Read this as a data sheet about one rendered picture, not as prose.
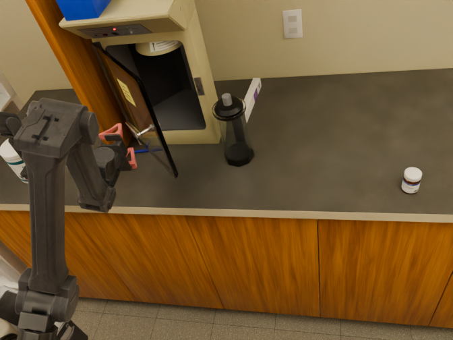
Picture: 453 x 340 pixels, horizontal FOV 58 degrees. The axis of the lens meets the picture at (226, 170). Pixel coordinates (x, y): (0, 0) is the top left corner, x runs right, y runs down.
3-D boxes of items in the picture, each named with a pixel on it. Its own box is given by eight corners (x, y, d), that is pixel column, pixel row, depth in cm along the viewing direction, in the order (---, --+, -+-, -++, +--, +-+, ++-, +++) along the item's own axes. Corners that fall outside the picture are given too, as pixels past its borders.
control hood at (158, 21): (88, 35, 125) (73, 3, 118) (188, 26, 118) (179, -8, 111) (73, 56, 118) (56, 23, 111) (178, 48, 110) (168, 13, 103)
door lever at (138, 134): (140, 119, 129) (137, 112, 127) (154, 132, 123) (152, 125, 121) (125, 127, 128) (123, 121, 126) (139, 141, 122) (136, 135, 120)
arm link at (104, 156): (77, 206, 107) (110, 212, 107) (71, 177, 99) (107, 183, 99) (92, 173, 115) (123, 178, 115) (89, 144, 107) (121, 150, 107)
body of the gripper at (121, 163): (121, 140, 115) (112, 158, 110) (133, 166, 122) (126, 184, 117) (100, 142, 116) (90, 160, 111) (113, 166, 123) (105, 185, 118)
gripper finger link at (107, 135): (127, 117, 119) (116, 138, 112) (135, 135, 124) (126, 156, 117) (106, 118, 120) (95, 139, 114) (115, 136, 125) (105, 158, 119)
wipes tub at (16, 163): (30, 159, 165) (10, 131, 154) (58, 159, 162) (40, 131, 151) (14, 184, 157) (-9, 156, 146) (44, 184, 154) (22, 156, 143)
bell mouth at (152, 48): (144, 29, 142) (139, 14, 138) (193, 25, 138) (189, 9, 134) (128, 57, 131) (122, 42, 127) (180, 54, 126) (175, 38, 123)
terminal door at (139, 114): (137, 137, 155) (94, 42, 126) (178, 179, 136) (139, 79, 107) (135, 137, 154) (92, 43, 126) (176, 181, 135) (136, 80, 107)
